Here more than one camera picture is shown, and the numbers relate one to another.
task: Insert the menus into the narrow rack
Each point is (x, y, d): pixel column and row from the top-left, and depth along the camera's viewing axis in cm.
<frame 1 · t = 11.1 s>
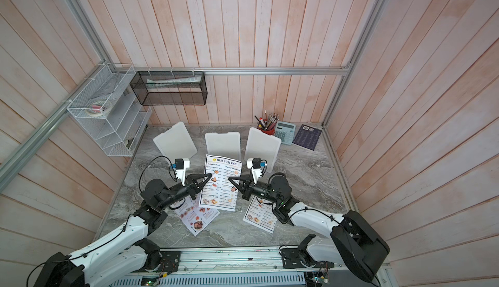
left hand: (211, 178, 72), fingers closed
right hand: (229, 179, 72), fingers closed
left white narrow rack: (176, 143, 94), point 15 cm above the table
middle white narrow rack: (223, 145, 93), point 15 cm above the table
right white narrow rack: (260, 144, 92), point 17 cm above the table
middle dim sum menu: (220, 192, 73), point 20 cm above the table
left red white menu: (195, 217, 85), on the table
right dim sum menu: (260, 213, 87), on the table
red pen cup: (268, 125, 106), point 12 cm above the table
grey desk calculator: (286, 132, 116), point 2 cm above the table
dark purple card: (307, 136, 116), on the table

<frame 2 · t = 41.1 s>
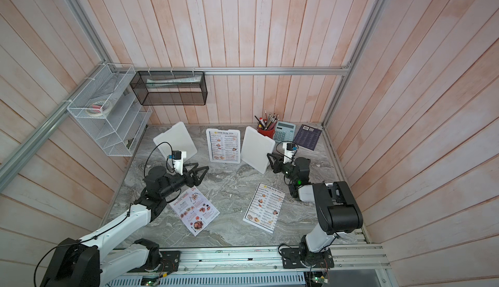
left hand: (203, 168, 80), fingers open
right hand: (269, 153, 90), fingers open
middle dim sum menu: (224, 145, 97), point 13 cm above the table
the other named things where they were.

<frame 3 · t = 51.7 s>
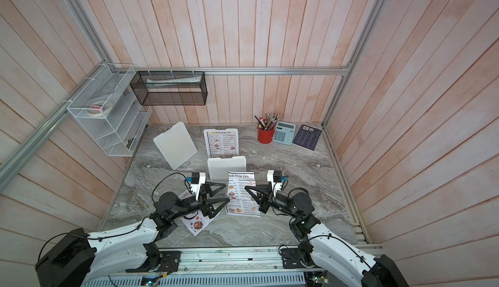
left hand: (226, 195, 69), fingers open
right hand: (246, 188, 68), fingers closed
right white narrow rack: (217, 167, 84), point 17 cm above the table
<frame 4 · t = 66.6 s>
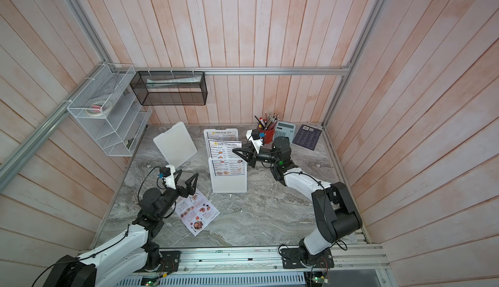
left hand: (190, 174, 82), fingers open
right hand: (233, 150, 77), fingers closed
right white narrow rack: (228, 183, 89), point 7 cm above the table
right dim sum menu: (226, 162, 82), point 20 cm above the table
